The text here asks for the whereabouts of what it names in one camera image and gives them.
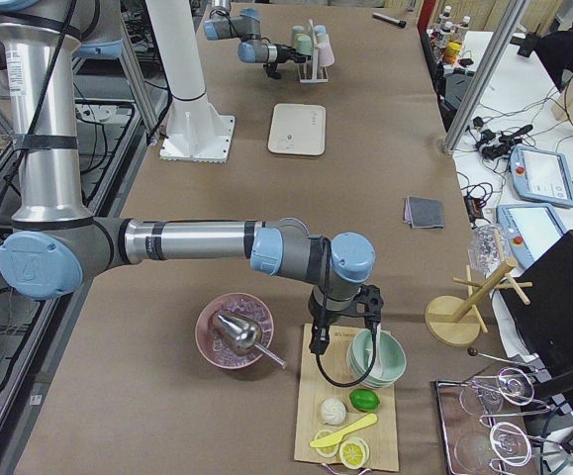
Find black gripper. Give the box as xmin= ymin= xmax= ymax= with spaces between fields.
xmin=308 ymin=290 xmax=350 ymax=354
xmin=273 ymin=44 xmax=306 ymax=64

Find green plastic cup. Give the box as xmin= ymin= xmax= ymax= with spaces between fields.
xmin=292 ymin=33 xmax=314 ymax=56

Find cream rabbit tray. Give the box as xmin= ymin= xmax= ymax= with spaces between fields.
xmin=267 ymin=103 xmax=327 ymax=156

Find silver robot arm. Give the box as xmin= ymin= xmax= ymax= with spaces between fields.
xmin=203 ymin=1 xmax=308 ymax=68
xmin=0 ymin=1 xmax=383 ymax=355

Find pink plastic cup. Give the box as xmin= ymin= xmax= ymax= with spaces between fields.
xmin=318 ymin=42 xmax=334 ymax=68

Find stacked green bowls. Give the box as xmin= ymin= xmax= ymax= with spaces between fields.
xmin=346 ymin=330 xmax=407 ymax=389

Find white ceramic spoon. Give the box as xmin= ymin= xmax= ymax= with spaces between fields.
xmin=366 ymin=341 xmax=383 ymax=378

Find white steamed bun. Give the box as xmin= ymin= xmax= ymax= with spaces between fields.
xmin=320 ymin=398 xmax=347 ymax=426

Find green lime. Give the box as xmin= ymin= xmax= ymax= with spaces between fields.
xmin=348 ymin=388 xmax=381 ymax=412

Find metal ice scoop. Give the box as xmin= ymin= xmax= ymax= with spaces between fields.
xmin=212 ymin=311 xmax=287 ymax=369

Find wooden cutting board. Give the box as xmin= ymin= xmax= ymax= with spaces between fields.
xmin=292 ymin=322 xmax=400 ymax=470

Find pink bowl with ice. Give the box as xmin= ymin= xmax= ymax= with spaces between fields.
xmin=195 ymin=293 xmax=274 ymax=369

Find yellow plastic knife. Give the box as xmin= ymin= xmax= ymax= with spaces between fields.
xmin=309 ymin=414 xmax=378 ymax=448

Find metal tube with black cap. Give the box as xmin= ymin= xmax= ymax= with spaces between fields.
xmin=372 ymin=12 xmax=407 ymax=29

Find lemon slice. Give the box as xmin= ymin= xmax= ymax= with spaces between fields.
xmin=338 ymin=437 xmax=370 ymax=470

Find wooden mug tree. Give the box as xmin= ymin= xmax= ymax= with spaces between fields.
xmin=425 ymin=228 xmax=532 ymax=347

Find grey folded cloth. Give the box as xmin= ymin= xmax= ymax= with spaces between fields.
xmin=404 ymin=196 xmax=444 ymax=229

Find blue teach pendant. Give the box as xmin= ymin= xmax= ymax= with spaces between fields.
xmin=496 ymin=203 xmax=566 ymax=269
xmin=510 ymin=144 xmax=573 ymax=208

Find white wire cup rack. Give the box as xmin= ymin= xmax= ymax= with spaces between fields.
xmin=291 ymin=19 xmax=330 ymax=84

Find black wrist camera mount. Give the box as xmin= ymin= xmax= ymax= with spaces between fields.
xmin=347 ymin=285 xmax=384 ymax=332

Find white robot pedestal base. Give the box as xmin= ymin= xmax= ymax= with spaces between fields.
xmin=146 ymin=0 xmax=236 ymax=163

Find black wire glass rack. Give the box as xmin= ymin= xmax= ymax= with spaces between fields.
xmin=432 ymin=356 xmax=573 ymax=474

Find aluminium frame post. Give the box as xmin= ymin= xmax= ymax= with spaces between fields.
xmin=441 ymin=0 xmax=529 ymax=155

